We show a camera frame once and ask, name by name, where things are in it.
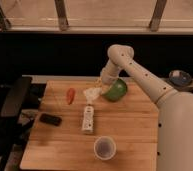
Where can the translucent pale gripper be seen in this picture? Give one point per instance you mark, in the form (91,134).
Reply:
(100,84)

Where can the white sponge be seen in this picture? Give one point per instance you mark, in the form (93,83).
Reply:
(92,93)

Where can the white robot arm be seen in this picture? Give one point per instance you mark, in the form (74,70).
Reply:
(175,121)

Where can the green ceramic bowl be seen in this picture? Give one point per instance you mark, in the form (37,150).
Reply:
(116,91)

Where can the dark blue bowl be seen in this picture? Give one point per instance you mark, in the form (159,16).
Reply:
(180,78)

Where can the orange carrot toy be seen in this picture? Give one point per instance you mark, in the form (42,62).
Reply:
(70,96)

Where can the white tube bottle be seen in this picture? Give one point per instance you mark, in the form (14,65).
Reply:
(88,120)

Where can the wooden cutting board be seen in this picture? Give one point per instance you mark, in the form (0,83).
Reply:
(131,122)

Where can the black office chair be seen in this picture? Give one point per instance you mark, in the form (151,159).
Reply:
(10,129)

